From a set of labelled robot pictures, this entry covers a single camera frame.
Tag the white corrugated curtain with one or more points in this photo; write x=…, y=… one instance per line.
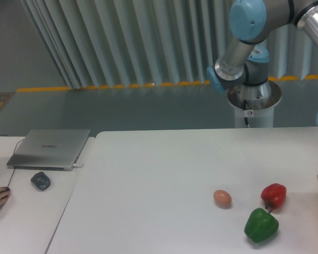
x=132, y=43

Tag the silver closed laptop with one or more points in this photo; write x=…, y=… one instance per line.
x=50, y=149

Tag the brown egg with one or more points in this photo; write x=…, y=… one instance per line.
x=222, y=198

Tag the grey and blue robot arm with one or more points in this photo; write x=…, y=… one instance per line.
x=242, y=70

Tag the white laptop charger plug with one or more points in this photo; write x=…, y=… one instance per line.
x=77, y=166

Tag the red bell pepper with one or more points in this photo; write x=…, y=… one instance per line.
x=274, y=196

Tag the green bell pepper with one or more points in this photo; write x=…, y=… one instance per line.
x=260, y=225

